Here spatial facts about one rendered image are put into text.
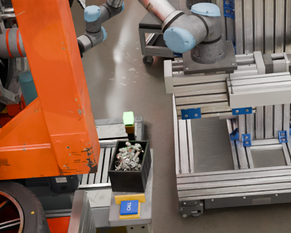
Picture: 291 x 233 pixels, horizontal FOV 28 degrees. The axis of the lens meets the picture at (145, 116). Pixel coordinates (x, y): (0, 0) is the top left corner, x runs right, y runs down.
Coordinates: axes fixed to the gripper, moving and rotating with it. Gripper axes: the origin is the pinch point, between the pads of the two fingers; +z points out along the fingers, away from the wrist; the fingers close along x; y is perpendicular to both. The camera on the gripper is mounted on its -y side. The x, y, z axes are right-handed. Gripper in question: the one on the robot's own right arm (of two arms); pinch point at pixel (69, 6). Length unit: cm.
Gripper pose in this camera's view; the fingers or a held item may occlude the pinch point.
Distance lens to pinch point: 306.0
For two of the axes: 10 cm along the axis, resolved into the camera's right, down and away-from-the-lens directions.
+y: 3.5, -6.5, -6.7
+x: 9.4, 2.5, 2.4
